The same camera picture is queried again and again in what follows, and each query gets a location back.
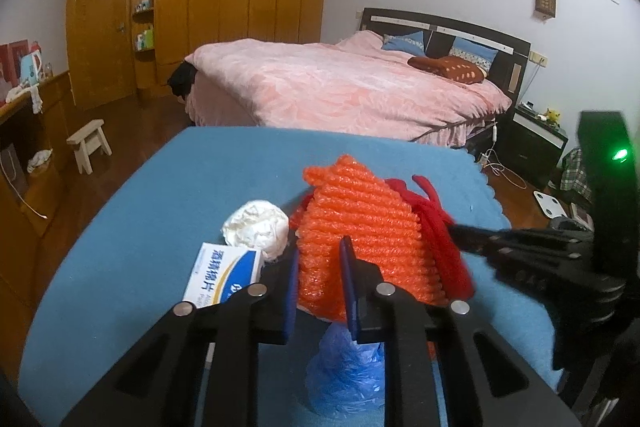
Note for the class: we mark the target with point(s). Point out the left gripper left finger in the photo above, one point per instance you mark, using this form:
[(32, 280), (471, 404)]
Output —
[(197, 366)]

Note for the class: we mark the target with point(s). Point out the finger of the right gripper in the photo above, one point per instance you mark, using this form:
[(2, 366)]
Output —
[(480, 237)]

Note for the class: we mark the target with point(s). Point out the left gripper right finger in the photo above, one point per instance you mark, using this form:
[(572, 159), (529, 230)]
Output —
[(443, 365)]

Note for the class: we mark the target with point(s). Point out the blue plastic bag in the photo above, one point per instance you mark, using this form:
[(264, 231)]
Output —
[(345, 378)]

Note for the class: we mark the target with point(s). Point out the blue white medicine box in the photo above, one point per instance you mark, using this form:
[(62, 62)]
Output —
[(219, 271)]

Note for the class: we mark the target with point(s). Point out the white bathroom scale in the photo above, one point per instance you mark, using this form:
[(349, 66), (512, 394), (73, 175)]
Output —
[(549, 205)]

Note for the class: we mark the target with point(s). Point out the plaid shirt pile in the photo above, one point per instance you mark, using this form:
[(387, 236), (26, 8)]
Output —
[(573, 175)]

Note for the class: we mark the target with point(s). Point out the black nightstand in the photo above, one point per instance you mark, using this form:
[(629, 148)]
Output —
[(530, 146)]

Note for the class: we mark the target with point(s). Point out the yellow plush toy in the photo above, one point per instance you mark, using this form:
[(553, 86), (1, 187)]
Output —
[(553, 117)]

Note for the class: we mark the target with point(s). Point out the black bed headboard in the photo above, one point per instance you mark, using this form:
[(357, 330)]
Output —
[(507, 70)]

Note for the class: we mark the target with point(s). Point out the brown dotted pillow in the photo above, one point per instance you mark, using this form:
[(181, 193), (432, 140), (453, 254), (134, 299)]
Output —
[(449, 67)]

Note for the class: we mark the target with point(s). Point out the blue blanket table cover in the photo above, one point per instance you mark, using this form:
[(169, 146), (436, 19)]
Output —
[(133, 261)]

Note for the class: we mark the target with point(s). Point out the right blue pillow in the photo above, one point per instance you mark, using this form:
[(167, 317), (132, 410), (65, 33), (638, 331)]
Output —
[(473, 52)]

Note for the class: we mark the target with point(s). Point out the blue pillow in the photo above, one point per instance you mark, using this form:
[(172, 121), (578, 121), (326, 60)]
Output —
[(473, 52), (412, 44)]

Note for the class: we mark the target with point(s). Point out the pink quilt bed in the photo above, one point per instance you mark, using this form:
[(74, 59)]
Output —
[(354, 87)]

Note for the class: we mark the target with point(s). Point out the left blue pillow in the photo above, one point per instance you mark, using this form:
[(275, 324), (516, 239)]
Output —
[(412, 44)]

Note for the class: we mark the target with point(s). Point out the small white wooden stool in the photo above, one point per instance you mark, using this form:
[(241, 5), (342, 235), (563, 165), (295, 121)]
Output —
[(87, 140)]

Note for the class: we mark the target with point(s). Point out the white rag in drawer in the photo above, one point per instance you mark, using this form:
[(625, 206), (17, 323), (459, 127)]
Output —
[(38, 160)]

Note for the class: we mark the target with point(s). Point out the black cloth on bed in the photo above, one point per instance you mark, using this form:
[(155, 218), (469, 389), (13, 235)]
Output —
[(181, 80)]

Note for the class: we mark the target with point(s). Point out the wooden side cabinet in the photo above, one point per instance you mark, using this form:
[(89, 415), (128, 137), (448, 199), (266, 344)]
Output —
[(28, 204)]

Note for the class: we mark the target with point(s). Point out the white cloth on cabinet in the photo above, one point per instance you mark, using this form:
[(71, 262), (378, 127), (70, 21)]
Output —
[(21, 93)]

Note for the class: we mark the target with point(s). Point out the light blue kettle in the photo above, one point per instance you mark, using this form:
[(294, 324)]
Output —
[(31, 68)]

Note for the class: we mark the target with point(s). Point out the right wall lamp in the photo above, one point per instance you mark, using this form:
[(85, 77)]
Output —
[(545, 8)]

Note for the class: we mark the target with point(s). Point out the red picture frame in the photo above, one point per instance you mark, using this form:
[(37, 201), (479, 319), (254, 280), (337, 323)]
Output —
[(11, 55)]

